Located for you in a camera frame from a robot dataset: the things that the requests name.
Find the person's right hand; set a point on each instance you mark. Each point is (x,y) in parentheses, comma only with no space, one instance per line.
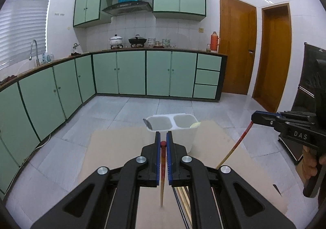
(309,165)

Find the orange thermos flask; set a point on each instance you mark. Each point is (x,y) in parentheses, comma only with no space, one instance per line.
(214,43)

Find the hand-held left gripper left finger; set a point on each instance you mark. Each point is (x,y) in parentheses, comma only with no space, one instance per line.
(158,147)

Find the black shelf cabinet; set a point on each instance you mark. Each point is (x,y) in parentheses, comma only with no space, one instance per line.
(308,71)

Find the patterned jar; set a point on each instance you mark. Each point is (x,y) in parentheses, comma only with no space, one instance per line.
(166,42)

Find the red-tipped bamboo chopstick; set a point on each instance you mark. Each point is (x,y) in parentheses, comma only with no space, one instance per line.
(162,193)

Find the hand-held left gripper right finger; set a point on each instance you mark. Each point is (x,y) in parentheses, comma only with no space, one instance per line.
(169,152)

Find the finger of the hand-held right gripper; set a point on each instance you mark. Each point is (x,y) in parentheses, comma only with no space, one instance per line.
(262,118)

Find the metal sink faucet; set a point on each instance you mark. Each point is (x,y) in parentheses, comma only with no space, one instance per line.
(35,50)

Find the green base cabinets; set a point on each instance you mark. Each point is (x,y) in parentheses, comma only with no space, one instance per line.
(132,73)

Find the pale plastic utensil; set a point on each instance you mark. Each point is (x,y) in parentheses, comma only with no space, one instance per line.
(195,124)

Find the plain wooden door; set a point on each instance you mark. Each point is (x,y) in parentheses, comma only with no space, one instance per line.
(273,58)

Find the white double utensil holder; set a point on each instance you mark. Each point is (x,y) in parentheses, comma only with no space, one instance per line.
(183,137)

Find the metal spoon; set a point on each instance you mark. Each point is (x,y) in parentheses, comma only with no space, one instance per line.
(147,124)

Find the clear bottles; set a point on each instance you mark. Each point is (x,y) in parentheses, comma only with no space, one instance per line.
(48,57)

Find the white window blinds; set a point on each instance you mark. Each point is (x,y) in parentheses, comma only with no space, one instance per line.
(25,20)

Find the black wok with lid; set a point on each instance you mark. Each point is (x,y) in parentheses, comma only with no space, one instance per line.
(137,40)

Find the red striped chopstick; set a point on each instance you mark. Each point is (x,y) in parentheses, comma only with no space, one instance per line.
(239,141)

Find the black range hood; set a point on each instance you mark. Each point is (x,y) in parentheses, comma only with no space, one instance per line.
(127,7)

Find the white cooking pot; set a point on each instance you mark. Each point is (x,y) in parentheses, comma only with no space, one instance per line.
(116,41)

